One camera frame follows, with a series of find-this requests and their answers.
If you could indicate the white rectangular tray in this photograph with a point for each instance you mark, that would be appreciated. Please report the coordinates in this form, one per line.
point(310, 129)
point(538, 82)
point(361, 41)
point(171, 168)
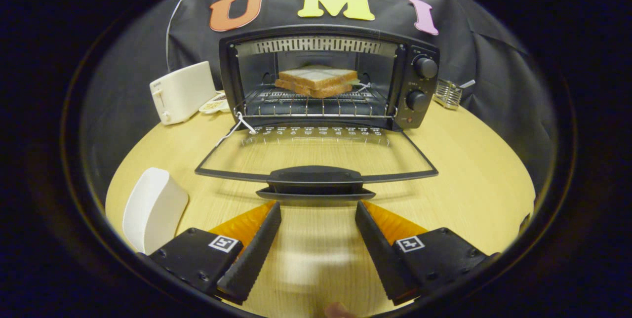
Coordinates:
point(153, 209)

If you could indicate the black toaster oven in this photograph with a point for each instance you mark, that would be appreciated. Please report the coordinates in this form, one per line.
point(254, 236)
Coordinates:
point(402, 78)

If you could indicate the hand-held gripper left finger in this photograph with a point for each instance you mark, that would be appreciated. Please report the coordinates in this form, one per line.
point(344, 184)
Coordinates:
point(254, 254)

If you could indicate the white bread toaster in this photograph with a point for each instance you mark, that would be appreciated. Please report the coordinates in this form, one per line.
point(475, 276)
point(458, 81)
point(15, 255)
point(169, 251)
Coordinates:
point(182, 91)

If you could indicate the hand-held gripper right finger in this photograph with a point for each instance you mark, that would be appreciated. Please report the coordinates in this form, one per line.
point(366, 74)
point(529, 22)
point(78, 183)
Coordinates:
point(377, 254)

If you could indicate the white dish with snacks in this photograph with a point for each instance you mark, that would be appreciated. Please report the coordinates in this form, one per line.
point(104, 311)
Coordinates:
point(215, 104)

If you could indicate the black backdrop cloth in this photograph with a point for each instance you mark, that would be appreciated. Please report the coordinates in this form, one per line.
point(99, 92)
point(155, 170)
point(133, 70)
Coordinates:
point(474, 51)

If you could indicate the toast sandwich with lettuce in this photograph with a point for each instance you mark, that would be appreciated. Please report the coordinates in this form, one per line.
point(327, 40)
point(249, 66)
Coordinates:
point(316, 81)

